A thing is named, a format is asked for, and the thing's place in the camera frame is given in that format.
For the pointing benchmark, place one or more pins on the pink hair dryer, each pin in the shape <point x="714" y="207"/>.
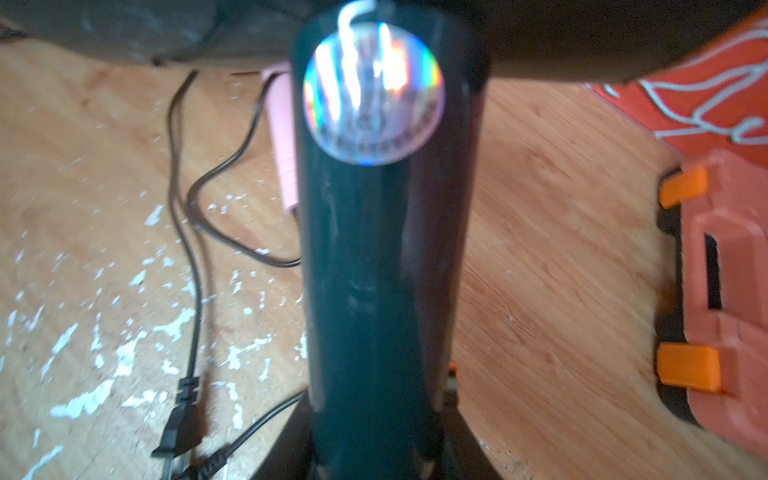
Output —
<point x="280" y="117"/>

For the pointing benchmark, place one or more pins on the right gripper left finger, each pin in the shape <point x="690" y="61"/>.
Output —
<point x="291" y="457"/>

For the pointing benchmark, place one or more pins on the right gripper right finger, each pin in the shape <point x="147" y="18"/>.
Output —
<point x="463" y="456"/>

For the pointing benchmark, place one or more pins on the dark green hair dryer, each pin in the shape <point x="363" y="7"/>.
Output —
<point x="388" y="102"/>

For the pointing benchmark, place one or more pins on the orange tool case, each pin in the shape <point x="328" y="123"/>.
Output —
<point x="711" y="352"/>

